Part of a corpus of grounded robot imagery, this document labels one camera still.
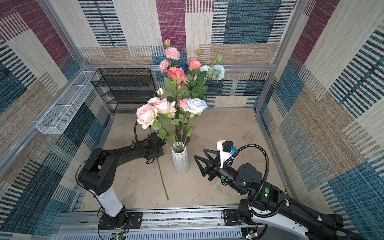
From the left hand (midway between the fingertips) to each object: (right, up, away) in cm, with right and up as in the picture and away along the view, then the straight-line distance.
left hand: (159, 150), depth 97 cm
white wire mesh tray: (-43, +20, -24) cm, 53 cm away
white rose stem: (+4, -15, -10) cm, 18 cm away
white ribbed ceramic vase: (+15, +1, -24) cm, 28 cm away
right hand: (+24, +4, -38) cm, 45 cm away
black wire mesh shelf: (-27, +42, +11) cm, 51 cm away
